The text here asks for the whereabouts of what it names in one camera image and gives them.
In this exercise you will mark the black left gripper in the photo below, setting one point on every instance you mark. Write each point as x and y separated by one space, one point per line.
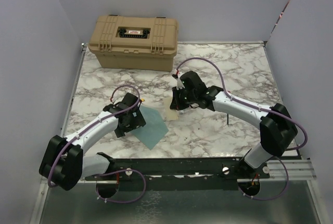
137 121

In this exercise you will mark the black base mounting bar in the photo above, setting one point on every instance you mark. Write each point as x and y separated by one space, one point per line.
177 174

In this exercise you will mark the tan plastic toolbox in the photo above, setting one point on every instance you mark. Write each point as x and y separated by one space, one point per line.
135 43

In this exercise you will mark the cream paper letter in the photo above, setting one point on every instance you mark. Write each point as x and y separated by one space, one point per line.
171 115

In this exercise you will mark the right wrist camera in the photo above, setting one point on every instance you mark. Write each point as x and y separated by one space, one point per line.
179 83

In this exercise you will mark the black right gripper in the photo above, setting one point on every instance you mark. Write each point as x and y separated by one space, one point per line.
176 104

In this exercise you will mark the teal envelope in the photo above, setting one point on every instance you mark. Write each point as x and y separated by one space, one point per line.
154 130

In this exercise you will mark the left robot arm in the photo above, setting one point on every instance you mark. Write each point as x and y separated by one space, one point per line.
64 162

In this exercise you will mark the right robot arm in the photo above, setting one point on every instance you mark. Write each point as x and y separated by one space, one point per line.
276 130

